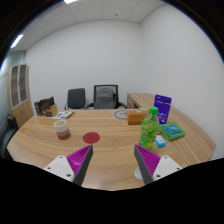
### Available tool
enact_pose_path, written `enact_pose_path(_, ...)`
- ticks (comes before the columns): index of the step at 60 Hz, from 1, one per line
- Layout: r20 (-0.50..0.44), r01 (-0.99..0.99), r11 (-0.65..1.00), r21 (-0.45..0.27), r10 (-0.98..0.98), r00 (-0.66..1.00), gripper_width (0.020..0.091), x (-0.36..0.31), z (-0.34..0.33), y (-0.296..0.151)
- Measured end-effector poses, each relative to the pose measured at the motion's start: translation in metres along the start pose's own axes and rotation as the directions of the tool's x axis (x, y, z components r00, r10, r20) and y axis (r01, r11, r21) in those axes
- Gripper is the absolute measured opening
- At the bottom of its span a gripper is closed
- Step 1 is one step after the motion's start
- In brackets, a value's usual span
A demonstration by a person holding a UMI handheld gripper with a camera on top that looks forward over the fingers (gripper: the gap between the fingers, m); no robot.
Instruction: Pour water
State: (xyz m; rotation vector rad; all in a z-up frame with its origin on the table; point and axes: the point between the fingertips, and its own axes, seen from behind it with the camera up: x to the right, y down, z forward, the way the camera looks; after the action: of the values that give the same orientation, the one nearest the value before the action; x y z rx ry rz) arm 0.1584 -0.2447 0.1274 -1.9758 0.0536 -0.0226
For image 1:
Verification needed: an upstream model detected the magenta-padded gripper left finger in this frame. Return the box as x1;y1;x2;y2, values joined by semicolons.
43;144;94;187

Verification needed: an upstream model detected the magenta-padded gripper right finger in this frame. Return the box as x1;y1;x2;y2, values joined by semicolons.
133;144;184;186

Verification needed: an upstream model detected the green drink bottle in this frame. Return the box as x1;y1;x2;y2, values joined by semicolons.
139;106;160;150

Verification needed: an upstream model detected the small blue box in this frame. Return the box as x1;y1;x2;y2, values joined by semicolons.
154;134;167;149

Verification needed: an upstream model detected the green cloth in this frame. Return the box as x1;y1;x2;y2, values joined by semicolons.
159;121;186;142

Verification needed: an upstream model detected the white and brown cup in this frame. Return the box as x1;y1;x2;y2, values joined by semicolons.
53;119;72;141

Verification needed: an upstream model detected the blue packet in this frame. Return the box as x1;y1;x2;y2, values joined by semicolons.
162;124;182;136

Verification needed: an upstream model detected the flat round red coaster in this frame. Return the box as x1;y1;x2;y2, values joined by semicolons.
82;131;101;144

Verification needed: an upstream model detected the printed leaflet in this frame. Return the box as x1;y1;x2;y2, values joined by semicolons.
51;111;75;120

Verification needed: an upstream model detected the brown cardboard box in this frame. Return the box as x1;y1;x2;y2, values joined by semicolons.
44;103;58;118

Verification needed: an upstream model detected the orange box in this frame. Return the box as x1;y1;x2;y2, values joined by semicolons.
126;108;148;126

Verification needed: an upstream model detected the purple pouch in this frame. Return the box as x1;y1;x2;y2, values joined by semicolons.
153;94;173;125

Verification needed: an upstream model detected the dark armchair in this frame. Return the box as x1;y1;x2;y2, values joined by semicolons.
0;114;20;159

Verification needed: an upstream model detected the black carton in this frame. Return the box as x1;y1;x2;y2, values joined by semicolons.
33;96;55;117

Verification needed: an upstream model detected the black office chair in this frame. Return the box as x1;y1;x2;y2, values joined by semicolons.
63;87;88;111

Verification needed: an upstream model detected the wooden side desk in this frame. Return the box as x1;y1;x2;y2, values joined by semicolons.
126;92;158;110

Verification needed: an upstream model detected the wooden shelf cabinet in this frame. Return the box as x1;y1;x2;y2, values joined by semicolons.
7;63;34;129

